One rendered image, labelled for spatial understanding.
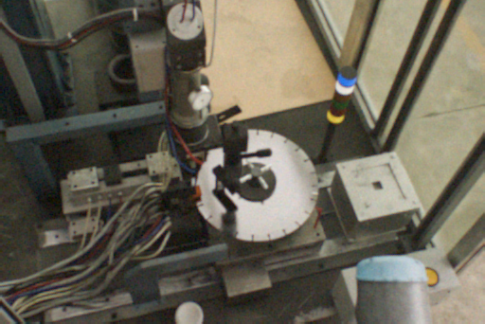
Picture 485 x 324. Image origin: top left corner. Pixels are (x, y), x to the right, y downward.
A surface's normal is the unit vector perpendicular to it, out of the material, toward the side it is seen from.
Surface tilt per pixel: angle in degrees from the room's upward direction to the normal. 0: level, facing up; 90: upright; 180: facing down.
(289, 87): 0
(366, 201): 0
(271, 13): 0
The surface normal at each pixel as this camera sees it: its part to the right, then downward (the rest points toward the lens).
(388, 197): 0.05, -0.55
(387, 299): -0.32, -0.53
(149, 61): 0.26, 0.81
